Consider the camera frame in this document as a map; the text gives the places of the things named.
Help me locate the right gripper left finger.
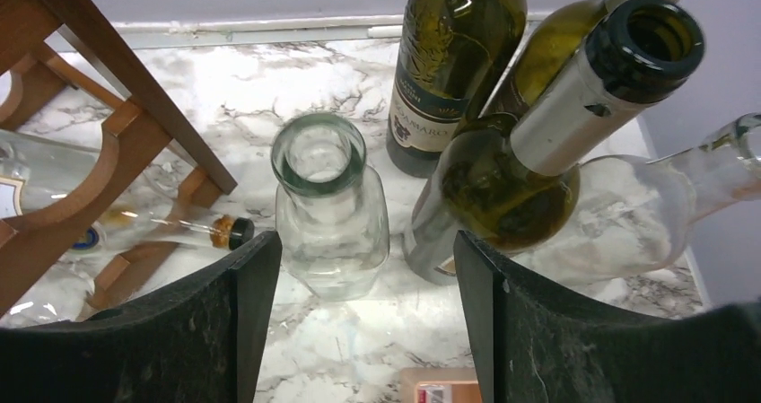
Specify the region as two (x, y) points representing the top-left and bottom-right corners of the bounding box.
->
(1, 231), (282, 402)

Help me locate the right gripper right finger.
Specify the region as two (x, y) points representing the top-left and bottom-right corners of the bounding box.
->
(453, 232), (760, 402)

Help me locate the green wine bottle white label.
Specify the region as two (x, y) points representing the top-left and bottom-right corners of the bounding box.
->
(403, 0), (705, 285)

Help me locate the clear bottle with neck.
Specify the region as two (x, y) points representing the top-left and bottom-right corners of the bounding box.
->
(270, 112), (390, 301)

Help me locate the clear bottle with cork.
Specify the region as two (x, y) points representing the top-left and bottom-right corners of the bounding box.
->
(1, 130), (223, 257)

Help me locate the green wine bottle silver cap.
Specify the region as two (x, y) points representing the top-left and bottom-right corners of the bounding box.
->
(458, 0), (709, 136)

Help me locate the green wine bottle black cap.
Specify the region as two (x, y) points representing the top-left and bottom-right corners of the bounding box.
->
(386, 0), (527, 178)

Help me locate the cork bottle end right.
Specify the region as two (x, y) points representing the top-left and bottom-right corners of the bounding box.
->
(209, 215), (256, 250)

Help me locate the brown wooden wine rack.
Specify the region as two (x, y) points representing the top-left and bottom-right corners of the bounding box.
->
(1, 0), (237, 312)

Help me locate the orange plastic compartment tray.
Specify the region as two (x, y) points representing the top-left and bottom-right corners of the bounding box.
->
(399, 367), (482, 403)

